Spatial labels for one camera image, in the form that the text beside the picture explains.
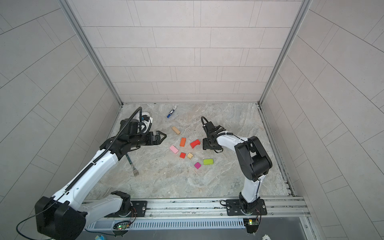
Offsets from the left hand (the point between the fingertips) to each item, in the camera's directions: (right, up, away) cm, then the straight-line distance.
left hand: (164, 134), depth 76 cm
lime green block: (+23, -17, +11) cm, 31 cm away
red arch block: (+15, -8, +17) cm, 24 cm away
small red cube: (+8, -14, +13) cm, 21 cm away
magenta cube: (+17, -20, +10) cm, 28 cm away
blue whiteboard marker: (-2, +14, +35) cm, 38 cm away
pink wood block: (+2, -11, +15) cm, 19 cm away
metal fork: (-17, -21, +5) cm, 27 cm away
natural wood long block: (+2, 0, +25) cm, 25 cm away
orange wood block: (+7, -7, +18) cm, 21 cm away
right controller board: (+42, -40, -8) cm, 59 cm away
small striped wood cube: (+13, -14, +13) cm, 23 cm away
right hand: (+24, -10, +19) cm, 32 cm away
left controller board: (-15, -38, -12) cm, 43 cm away
